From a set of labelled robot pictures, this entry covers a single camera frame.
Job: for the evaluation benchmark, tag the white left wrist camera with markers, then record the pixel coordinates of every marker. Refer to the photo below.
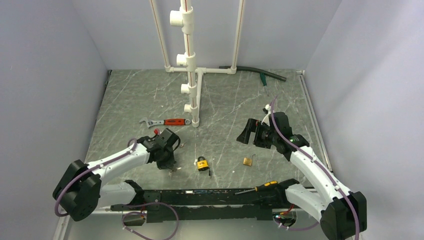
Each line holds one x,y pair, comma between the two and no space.
157,133

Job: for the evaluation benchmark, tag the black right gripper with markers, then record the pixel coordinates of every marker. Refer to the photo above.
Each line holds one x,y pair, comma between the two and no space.
252,125

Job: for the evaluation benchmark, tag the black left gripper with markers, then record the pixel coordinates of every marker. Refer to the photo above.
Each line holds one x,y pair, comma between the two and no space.
168,164

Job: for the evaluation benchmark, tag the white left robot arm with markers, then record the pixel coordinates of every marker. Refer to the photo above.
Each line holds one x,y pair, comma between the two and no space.
85,187

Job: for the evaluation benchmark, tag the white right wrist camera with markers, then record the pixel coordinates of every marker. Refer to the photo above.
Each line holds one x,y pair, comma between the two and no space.
266,118

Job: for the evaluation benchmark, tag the brass padlock open shackle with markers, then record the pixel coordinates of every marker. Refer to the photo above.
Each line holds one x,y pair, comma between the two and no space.
248,161

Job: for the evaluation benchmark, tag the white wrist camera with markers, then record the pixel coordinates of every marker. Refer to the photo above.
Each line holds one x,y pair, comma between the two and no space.
157,133
266,118

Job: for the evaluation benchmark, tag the red handled adjustable wrench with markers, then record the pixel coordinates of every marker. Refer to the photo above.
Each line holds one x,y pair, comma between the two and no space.
165,122

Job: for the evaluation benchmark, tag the yellow black screwdriver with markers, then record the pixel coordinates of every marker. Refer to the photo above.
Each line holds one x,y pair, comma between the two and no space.
264,187

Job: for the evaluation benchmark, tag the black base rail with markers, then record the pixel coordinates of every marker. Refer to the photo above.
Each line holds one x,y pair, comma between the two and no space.
210,204

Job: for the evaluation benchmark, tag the white PVC pipe frame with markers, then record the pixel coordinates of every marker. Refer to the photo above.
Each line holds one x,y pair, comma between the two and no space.
187,62

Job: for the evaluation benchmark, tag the green handled screwdriver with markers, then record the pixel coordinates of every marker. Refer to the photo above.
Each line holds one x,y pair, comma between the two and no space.
264,83

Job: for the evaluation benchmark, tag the yellow black padlock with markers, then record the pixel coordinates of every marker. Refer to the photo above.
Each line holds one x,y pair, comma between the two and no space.
202,164

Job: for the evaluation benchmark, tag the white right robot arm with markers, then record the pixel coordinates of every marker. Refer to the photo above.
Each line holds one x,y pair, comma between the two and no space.
340,212

